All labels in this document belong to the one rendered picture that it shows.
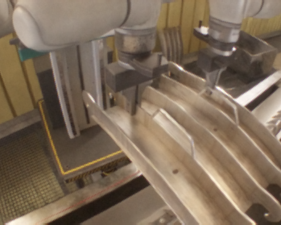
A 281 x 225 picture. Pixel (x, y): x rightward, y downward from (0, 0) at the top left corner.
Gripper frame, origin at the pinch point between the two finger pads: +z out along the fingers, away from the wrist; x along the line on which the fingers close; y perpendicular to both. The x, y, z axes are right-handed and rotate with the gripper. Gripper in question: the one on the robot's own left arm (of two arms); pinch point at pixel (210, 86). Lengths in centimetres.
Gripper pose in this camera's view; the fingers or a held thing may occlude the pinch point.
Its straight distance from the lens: 68.3
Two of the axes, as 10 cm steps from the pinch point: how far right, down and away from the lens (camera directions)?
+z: -0.3, 7.4, 6.7
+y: 5.7, 5.6, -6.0
